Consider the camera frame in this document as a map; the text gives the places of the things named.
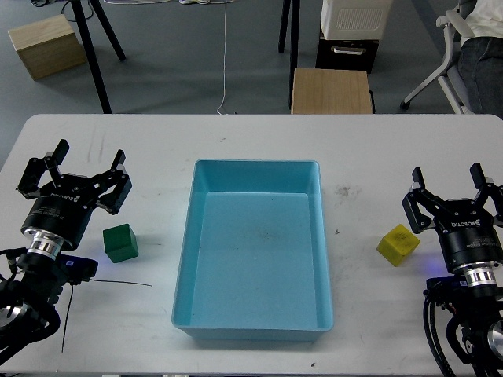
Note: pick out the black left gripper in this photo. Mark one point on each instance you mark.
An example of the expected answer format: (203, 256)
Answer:
(64, 205)

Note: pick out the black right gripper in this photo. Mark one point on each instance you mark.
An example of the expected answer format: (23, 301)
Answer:
(466, 230)

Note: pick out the yellow wooden block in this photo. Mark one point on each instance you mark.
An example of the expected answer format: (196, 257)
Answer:
(397, 245)

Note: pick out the green wooden block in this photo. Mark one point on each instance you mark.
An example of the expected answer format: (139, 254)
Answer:
(120, 243)

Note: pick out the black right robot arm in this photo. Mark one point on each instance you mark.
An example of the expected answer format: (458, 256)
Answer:
(474, 300)

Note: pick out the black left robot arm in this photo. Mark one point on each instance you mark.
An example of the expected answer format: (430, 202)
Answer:
(29, 295)

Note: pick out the light wooden box left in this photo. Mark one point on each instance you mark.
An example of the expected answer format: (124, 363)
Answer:
(47, 47)

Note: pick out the wooden box centre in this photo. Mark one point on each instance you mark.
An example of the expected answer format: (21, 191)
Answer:
(327, 92)

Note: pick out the black drawer box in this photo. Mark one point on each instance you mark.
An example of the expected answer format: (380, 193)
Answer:
(345, 54)

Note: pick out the light blue plastic box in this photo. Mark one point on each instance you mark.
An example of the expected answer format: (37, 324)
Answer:
(254, 263)

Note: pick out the white appliance box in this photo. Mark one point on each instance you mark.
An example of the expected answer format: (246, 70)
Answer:
(354, 20)

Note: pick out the white office chair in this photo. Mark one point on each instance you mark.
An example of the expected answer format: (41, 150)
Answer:
(455, 27)

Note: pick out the black tripod legs left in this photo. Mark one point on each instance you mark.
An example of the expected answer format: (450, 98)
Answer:
(80, 19)

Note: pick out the black stand legs centre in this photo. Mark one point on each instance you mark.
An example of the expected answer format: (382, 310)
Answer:
(290, 22)

